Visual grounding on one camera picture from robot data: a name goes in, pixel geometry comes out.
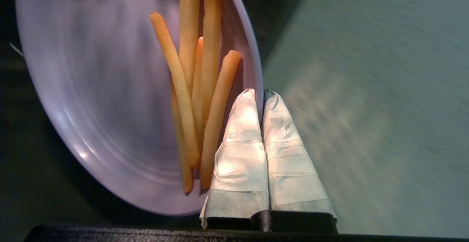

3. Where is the dark glass microwave door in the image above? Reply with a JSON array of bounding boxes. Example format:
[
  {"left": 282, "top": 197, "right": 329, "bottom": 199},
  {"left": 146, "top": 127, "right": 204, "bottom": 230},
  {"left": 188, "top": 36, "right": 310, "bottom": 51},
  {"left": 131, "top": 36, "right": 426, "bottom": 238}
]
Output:
[{"left": 0, "top": 0, "right": 315, "bottom": 235}]

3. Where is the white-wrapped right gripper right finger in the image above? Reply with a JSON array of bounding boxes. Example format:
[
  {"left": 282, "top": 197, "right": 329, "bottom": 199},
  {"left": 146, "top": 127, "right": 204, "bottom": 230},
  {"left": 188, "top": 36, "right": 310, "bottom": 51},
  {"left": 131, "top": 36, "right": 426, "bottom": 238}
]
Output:
[{"left": 262, "top": 90, "right": 337, "bottom": 222}]

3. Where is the purple plate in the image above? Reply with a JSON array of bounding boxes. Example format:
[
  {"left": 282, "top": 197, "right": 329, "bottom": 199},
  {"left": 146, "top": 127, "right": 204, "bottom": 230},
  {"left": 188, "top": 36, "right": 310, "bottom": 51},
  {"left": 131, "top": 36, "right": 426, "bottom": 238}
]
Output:
[{"left": 15, "top": 0, "right": 264, "bottom": 216}]

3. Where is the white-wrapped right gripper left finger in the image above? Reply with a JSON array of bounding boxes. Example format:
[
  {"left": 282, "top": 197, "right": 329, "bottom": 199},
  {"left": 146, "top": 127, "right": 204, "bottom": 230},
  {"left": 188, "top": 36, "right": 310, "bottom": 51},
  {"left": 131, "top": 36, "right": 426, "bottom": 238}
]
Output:
[{"left": 200, "top": 89, "right": 270, "bottom": 230}]

